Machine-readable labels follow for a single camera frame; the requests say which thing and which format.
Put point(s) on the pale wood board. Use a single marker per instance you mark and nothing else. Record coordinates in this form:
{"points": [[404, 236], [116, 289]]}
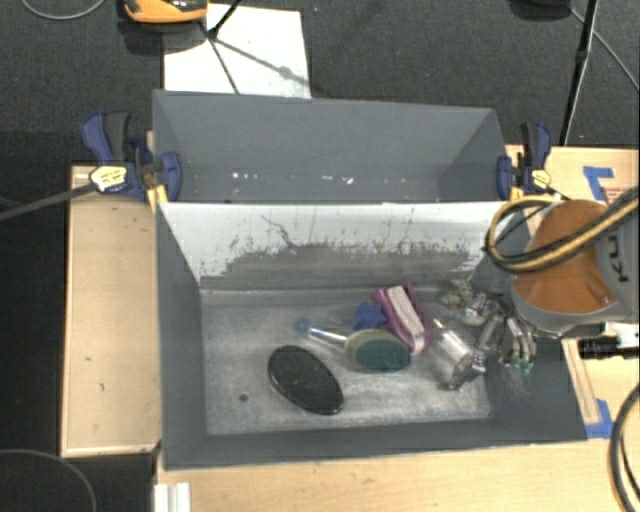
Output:
{"points": [[112, 310]]}

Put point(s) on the purple and white brush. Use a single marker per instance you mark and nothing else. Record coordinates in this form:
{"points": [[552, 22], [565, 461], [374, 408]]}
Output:
{"points": [[407, 315]]}

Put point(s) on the clear plastic bottle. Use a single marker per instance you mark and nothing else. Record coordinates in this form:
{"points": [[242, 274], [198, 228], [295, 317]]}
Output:
{"points": [[450, 345]]}

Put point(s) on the grey metal bin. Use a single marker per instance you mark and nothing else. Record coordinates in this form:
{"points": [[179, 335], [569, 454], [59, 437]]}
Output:
{"points": [[300, 150]]}

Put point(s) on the small camouflage patterned thing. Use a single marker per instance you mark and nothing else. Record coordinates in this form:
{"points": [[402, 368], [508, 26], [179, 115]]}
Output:
{"points": [[455, 295]]}

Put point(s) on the black cylinder on white bracket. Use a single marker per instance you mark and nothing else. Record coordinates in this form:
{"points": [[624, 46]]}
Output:
{"points": [[600, 347]]}

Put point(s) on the blue star-shaped toy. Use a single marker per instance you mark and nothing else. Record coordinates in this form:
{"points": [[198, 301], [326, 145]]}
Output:
{"points": [[369, 316]]}

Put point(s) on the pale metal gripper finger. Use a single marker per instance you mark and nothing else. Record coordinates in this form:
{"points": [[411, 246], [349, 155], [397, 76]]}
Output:
{"points": [[477, 307], [470, 370]]}

